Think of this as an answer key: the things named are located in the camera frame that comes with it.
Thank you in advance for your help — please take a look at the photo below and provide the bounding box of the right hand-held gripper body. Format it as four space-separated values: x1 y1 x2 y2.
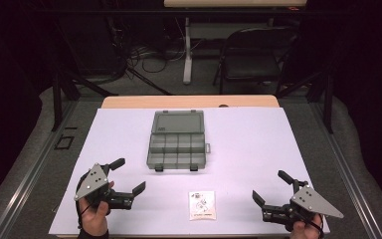
262 180 345 232

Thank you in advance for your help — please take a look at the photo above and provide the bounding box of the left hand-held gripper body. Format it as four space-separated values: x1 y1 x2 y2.
74 162 135 211

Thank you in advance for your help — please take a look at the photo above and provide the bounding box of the small white packet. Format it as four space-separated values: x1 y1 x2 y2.
188 190 218 222

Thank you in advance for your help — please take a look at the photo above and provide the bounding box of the grey clear compartment box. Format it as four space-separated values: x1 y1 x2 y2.
145 109 212 172

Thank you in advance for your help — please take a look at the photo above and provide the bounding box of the person's right hand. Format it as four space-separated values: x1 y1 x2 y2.
289 213 324 239

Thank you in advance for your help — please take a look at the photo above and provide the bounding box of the person's left hand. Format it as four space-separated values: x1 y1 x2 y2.
78 195 110 235

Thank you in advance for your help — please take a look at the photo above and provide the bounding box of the white table cover sheet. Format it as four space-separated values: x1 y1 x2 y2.
48 107 331 237

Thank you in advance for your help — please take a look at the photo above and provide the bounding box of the black metal stand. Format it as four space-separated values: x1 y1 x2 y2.
51 66 118 132
275 69 334 133

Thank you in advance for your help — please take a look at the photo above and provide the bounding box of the black tripod leg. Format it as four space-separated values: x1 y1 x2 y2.
127 68 173 97

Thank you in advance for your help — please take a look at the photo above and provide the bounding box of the wooden table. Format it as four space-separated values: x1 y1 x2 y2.
100 95 281 110

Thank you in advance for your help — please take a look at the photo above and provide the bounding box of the black folding chair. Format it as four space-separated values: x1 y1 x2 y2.
212 26 296 96

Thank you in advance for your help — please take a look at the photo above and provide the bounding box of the white desk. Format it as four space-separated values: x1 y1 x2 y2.
163 0 307 86

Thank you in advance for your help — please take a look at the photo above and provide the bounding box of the black cord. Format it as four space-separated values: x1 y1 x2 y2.
76 198 93 230
306 215 324 239

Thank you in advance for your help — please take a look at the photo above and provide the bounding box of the metal floor rail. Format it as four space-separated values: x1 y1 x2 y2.
0 99 81 239
311 103 382 239

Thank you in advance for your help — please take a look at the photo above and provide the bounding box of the bundle of floor cables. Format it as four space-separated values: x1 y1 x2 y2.
125 43 187 75

